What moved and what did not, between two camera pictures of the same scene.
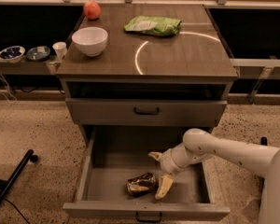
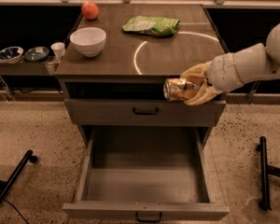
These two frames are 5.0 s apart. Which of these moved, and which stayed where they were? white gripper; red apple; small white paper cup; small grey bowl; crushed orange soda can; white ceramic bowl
Moved: white gripper; crushed orange soda can
Stayed: small white paper cup; red apple; small grey bowl; white ceramic bowl
